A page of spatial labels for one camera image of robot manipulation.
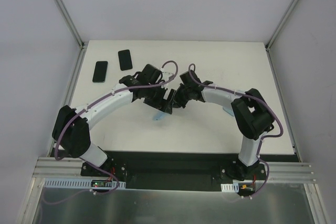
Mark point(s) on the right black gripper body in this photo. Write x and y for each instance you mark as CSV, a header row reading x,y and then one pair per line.
x,y
180,98

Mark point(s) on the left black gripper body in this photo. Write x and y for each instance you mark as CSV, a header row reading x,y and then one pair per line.
x,y
158,102

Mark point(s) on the light blue cased phone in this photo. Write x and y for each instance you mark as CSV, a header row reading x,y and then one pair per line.
x,y
159,116

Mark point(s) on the black smartphone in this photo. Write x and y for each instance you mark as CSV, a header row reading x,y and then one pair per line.
x,y
125,61
100,72

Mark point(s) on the light blue phone case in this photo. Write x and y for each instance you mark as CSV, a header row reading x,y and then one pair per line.
x,y
228,110

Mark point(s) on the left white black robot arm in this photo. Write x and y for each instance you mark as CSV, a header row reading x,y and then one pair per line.
x,y
73,125

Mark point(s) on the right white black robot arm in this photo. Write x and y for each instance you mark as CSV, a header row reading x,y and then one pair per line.
x,y
252,117

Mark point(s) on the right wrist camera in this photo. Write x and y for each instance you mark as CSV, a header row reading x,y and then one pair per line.
x,y
190,79

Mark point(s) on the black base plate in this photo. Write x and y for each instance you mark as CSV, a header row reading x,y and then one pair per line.
x,y
174,171

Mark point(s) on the left aluminium corner post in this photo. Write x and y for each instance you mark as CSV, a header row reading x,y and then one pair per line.
x,y
70,23

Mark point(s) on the aluminium corner post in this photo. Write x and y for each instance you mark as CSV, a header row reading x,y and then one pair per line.
x,y
70,23
285,17

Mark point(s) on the right aluminium corner post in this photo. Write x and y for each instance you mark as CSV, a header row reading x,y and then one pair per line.
x,y
285,17

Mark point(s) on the right white cable duct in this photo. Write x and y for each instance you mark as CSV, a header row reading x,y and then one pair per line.
x,y
230,188

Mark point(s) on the white cable duct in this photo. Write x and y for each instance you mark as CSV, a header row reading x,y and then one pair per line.
x,y
72,183
230,188

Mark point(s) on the aluminium frame rail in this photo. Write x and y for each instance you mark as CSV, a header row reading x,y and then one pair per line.
x,y
280,172

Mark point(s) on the left white cable duct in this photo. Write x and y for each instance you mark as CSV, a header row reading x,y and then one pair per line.
x,y
72,183

